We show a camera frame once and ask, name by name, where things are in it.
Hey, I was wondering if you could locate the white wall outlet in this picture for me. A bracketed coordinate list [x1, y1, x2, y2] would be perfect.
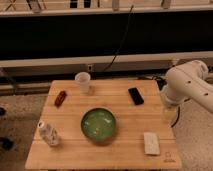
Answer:
[88, 64, 93, 72]

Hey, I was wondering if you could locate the clear plastic cup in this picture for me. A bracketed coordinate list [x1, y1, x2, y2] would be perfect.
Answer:
[75, 72, 91, 93]

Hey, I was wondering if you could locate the black hanging cable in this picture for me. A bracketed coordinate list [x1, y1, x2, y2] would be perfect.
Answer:
[101, 3, 135, 73]

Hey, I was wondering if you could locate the clear plastic bottle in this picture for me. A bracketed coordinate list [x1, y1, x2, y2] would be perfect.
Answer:
[38, 121, 60, 146]

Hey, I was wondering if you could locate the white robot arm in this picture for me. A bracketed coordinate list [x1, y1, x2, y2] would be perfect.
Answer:
[160, 60, 213, 127]

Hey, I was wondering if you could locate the green bowl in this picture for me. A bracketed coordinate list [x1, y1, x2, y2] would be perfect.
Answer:
[81, 108, 117, 143]

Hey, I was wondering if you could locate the white rectangular sponge block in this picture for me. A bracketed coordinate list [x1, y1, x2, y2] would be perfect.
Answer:
[144, 132, 160, 155]

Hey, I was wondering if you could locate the black chair wheel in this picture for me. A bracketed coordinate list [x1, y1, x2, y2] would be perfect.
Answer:
[0, 137, 14, 150]

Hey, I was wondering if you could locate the black smartphone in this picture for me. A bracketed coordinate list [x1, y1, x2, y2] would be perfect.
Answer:
[128, 88, 144, 105]

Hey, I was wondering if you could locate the brown red snack bar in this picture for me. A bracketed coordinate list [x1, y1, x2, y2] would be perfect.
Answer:
[54, 91, 67, 107]

